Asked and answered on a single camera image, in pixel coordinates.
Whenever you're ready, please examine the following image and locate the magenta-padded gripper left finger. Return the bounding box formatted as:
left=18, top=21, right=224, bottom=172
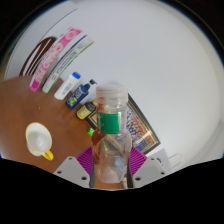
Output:
left=53, top=145, right=98, bottom=189

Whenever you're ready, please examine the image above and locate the dark blue pump bottle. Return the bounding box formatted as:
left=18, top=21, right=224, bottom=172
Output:
left=65, top=79, right=98, bottom=111

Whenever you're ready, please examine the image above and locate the clear green-labelled drink bottle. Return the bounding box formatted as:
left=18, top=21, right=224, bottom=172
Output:
left=90, top=83, right=133, bottom=184

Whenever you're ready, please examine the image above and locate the framed group photo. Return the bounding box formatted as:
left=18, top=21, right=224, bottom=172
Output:
left=87, top=93, right=162, bottom=155

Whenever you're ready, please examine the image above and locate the white bottle with blue cap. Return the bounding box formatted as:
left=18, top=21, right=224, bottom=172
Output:
left=53, top=71, right=82, bottom=101

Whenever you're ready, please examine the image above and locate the pink and white tube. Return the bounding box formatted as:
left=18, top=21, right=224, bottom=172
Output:
left=28, top=27, right=83, bottom=93

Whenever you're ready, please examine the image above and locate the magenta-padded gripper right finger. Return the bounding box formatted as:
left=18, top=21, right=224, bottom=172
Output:
left=127, top=146, right=168, bottom=189

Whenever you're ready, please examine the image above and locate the dark yellow-labelled pump bottle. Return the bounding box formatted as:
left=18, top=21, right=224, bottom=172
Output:
left=76, top=99, right=99, bottom=121

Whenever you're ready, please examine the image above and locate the white mug with yellow handle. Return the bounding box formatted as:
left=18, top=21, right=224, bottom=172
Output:
left=25, top=121, right=55, bottom=162

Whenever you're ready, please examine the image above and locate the dark wooden chair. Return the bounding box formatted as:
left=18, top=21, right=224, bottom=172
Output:
left=18, top=36, right=58, bottom=77

